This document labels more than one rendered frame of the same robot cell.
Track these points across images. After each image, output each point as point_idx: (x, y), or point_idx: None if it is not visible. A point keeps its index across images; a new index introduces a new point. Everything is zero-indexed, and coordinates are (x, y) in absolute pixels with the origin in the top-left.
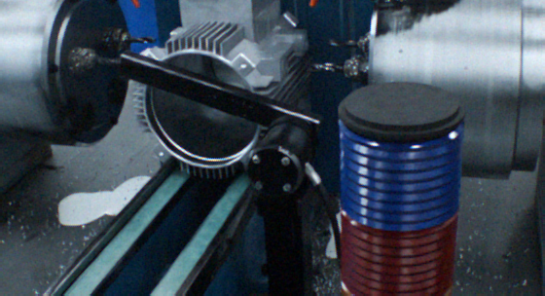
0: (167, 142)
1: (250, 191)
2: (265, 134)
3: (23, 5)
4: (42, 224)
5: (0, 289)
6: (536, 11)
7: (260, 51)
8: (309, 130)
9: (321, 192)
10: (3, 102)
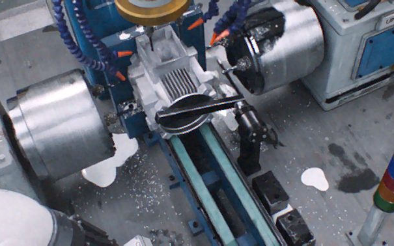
0: (168, 131)
1: (217, 132)
2: (238, 118)
3: (73, 113)
4: (94, 194)
5: (127, 238)
6: (312, 17)
7: (193, 73)
8: (254, 109)
9: (272, 129)
10: (84, 163)
